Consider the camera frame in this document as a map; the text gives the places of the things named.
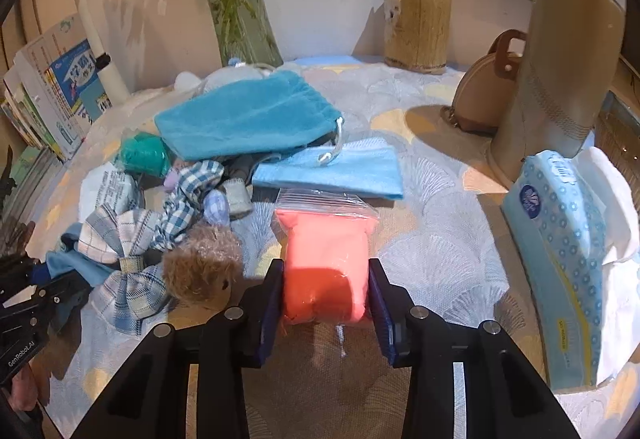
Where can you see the glass vase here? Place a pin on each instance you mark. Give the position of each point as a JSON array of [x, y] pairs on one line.
[[245, 19]]

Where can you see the person's left hand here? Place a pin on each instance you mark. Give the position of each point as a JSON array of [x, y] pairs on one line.
[[24, 391]]

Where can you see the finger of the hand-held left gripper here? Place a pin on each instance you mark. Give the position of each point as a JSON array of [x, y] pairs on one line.
[[62, 294], [20, 276]]

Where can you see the green teal small pouch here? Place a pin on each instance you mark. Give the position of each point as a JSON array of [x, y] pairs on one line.
[[145, 154]]

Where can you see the scallop pattern tablecloth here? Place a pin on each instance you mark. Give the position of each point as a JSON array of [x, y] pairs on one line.
[[440, 229]]

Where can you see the grey fabric piece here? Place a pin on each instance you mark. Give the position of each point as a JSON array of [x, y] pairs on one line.
[[239, 196]]

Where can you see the blue plaid scrunchie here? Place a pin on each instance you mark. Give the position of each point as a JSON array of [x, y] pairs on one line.
[[192, 189]]

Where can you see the white plush toy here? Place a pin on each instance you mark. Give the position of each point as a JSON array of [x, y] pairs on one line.
[[220, 76]]

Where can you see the white printed sachet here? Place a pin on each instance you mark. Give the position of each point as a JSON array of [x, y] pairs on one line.
[[112, 191]]

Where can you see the woven pen holder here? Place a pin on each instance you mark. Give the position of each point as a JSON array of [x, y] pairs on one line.
[[417, 31]]

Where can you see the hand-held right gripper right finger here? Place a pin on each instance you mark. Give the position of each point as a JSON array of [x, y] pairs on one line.
[[382, 319]]

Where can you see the pink clay zip bag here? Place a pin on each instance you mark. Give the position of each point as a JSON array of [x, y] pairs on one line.
[[325, 264]]

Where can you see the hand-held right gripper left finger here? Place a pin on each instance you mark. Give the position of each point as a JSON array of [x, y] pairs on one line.
[[271, 319]]

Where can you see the blue plaid fabric bow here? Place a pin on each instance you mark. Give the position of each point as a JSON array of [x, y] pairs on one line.
[[125, 264]]

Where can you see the blue tissue pack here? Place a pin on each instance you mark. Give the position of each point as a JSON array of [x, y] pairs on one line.
[[565, 259]]

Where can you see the woven basket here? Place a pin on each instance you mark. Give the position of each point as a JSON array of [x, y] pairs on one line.
[[617, 129]]

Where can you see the brown plush ball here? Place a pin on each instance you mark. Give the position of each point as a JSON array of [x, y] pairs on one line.
[[202, 264]]

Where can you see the dark blue cloth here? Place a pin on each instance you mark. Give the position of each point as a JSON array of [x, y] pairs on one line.
[[75, 269]]

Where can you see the tan cardboard box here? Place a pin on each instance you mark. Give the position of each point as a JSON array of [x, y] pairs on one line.
[[565, 69]]

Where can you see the white desk lamp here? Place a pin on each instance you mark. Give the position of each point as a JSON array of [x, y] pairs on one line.
[[107, 69]]

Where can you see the light blue cloth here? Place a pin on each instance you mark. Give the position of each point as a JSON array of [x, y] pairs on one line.
[[345, 171]]

